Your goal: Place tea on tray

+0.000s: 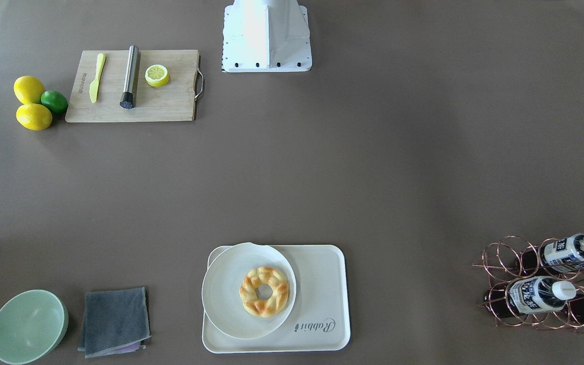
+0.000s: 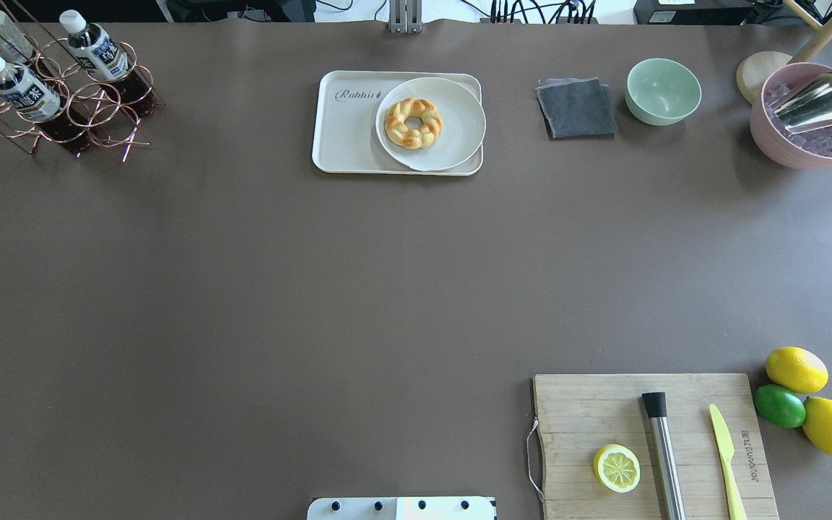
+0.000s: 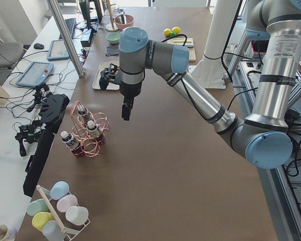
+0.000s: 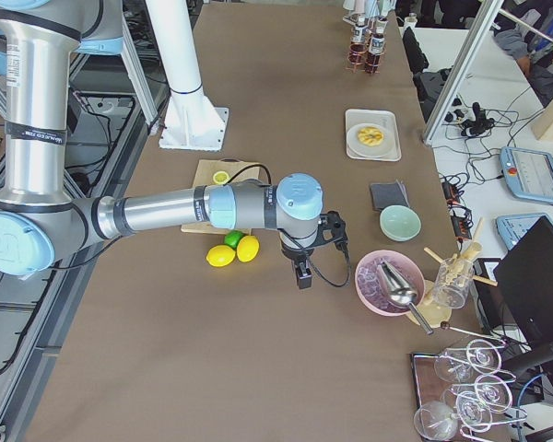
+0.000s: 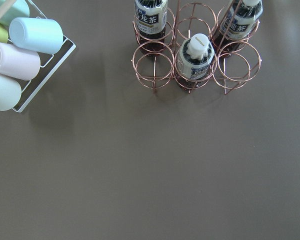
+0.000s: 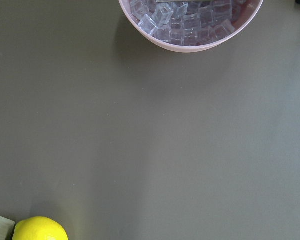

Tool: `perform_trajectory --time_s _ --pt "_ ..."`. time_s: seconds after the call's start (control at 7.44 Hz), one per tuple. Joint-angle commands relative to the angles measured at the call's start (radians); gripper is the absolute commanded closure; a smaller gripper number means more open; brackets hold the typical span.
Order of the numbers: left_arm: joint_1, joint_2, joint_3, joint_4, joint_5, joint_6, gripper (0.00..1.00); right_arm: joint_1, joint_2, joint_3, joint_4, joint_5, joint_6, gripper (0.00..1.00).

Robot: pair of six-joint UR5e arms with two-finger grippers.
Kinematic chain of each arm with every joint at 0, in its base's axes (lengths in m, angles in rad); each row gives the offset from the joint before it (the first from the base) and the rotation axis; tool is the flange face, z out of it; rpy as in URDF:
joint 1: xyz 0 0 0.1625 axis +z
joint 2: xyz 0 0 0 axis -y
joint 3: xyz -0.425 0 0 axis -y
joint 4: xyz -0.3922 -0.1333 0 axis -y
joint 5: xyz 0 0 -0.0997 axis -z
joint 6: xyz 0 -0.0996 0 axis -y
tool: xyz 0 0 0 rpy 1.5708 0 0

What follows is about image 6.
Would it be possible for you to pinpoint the pink bowl of ice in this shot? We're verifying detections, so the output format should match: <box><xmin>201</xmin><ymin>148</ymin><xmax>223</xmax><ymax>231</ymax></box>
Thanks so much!
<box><xmin>118</xmin><ymin>0</ymin><xmax>264</xmax><ymax>53</ymax></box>

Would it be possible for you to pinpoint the yellow lemon near board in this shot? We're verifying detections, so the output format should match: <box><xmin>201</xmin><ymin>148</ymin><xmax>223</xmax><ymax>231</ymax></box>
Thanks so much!
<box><xmin>12</xmin><ymin>216</ymin><xmax>69</xmax><ymax>240</ymax></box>

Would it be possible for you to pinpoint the wooden cutting board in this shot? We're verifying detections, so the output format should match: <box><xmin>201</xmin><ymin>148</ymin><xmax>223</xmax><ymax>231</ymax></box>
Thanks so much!
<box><xmin>0</xmin><ymin>216</ymin><xmax>15</xmax><ymax>240</ymax></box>

